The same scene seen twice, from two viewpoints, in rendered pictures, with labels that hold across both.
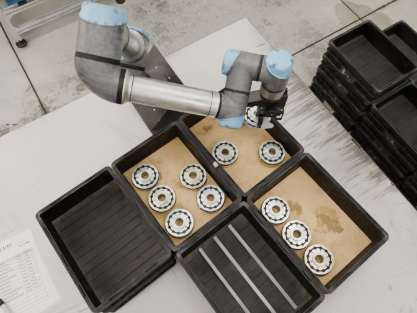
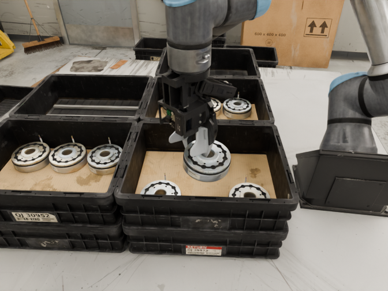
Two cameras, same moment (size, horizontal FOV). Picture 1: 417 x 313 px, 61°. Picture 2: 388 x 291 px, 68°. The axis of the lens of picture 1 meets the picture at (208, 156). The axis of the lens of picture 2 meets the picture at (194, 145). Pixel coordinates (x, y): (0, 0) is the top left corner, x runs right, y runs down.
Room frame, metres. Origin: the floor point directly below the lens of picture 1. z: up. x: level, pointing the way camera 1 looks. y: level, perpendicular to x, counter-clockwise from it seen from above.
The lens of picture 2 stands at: (0.95, -0.56, 1.40)
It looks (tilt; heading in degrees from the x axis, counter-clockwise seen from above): 39 degrees down; 130
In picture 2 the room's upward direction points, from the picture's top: straight up
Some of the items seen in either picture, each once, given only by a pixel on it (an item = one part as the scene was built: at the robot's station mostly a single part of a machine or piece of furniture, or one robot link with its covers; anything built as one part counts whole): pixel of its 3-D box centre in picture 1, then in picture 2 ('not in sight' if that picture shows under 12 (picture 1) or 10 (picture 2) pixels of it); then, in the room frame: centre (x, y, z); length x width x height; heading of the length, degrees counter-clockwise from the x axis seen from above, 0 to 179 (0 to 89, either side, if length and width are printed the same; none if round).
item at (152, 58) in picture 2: not in sight; (160, 61); (-1.00, 1.23, 0.31); 0.40 x 0.30 x 0.34; 32
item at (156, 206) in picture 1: (162, 198); (206, 104); (0.39, 0.17, 0.86); 0.10 x 0.10 x 0.01
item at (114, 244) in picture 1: (107, 237); (207, 74); (0.24, 0.35, 0.87); 0.40 x 0.30 x 0.11; 38
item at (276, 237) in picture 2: not in sight; (204, 200); (0.61, -0.12, 0.76); 0.40 x 0.30 x 0.12; 38
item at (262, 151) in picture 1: (272, 151); (160, 195); (0.57, -0.25, 0.86); 0.10 x 0.10 x 0.01
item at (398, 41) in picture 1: (398, 61); not in sight; (1.48, -1.23, 0.26); 0.40 x 0.30 x 0.23; 32
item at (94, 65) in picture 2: not in sight; (88, 64); (-0.58, 0.28, 0.71); 0.22 x 0.19 x 0.01; 32
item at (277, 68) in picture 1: (276, 71); (190, 6); (0.63, -0.19, 1.29); 0.09 x 0.08 x 0.11; 76
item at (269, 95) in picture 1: (272, 86); (190, 56); (0.63, -0.20, 1.21); 0.08 x 0.08 x 0.05
